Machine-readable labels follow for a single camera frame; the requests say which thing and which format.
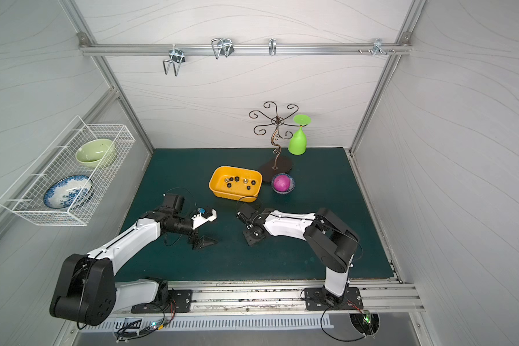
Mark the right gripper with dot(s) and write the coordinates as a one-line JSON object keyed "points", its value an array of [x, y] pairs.
{"points": [[251, 233]]}

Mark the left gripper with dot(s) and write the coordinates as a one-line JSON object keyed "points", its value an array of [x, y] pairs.
{"points": [[197, 233]]}

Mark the yellow plastic storage box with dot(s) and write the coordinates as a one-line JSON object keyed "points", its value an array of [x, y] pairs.
{"points": [[238, 191]]}

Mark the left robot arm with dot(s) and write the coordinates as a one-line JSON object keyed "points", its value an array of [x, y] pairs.
{"points": [[86, 291]]}

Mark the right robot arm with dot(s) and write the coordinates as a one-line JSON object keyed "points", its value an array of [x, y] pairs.
{"points": [[333, 242]]}

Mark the magenta ball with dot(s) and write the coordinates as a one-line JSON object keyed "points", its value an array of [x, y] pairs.
{"points": [[281, 183]]}

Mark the small blue patterned bowl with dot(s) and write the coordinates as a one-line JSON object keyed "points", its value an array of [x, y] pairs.
{"points": [[292, 185]]}

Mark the brown metal cup stand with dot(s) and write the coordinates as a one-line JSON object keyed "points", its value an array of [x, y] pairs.
{"points": [[278, 164]]}

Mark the green plastic goblet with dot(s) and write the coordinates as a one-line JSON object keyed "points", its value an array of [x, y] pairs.
{"points": [[298, 143]]}

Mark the white vent grille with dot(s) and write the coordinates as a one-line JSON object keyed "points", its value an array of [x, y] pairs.
{"points": [[186, 323]]}

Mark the green ceramic bowl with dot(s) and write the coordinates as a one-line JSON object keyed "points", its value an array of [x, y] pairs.
{"points": [[100, 152]]}

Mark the blue white patterned plate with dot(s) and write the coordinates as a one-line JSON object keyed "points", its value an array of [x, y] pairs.
{"points": [[71, 192]]}

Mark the metal double hook left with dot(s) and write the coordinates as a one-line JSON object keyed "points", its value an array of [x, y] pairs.
{"points": [[176, 57]]}

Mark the metal double hook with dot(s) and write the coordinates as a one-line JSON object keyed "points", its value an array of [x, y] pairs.
{"points": [[176, 57], [222, 47]]}

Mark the metal double hook middle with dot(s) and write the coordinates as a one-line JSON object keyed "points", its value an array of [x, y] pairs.
{"points": [[222, 47]]}

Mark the small metal hook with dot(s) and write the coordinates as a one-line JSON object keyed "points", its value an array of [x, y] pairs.
{"points": [[272, 47]]}

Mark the metal hook right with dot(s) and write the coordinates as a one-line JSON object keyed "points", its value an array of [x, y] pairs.
{"points": [[377, 49]]}

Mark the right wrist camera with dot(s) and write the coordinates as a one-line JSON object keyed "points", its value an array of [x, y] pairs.
{"points": [[246, 214]]}

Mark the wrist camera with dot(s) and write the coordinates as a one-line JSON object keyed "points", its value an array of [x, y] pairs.
{"points": [[203, 215], [246, 214]]}

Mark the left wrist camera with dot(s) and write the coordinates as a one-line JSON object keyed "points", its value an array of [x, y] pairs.
{"points": [[203, 215]]}

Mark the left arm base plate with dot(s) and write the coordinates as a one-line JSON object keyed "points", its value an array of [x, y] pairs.
{"points": [[177, 301]]}

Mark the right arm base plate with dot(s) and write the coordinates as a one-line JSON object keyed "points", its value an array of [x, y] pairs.
{"points": [[318, 299]]}

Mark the white wire basket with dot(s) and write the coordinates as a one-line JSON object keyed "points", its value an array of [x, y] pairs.
{"points": [[24, 198]]}

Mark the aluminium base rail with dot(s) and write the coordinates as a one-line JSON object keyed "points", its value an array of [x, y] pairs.
{"points": [[249, 298]]}

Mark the aluminium top rail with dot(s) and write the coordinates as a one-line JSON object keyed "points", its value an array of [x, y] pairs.
{"points": [[240, 49]]}

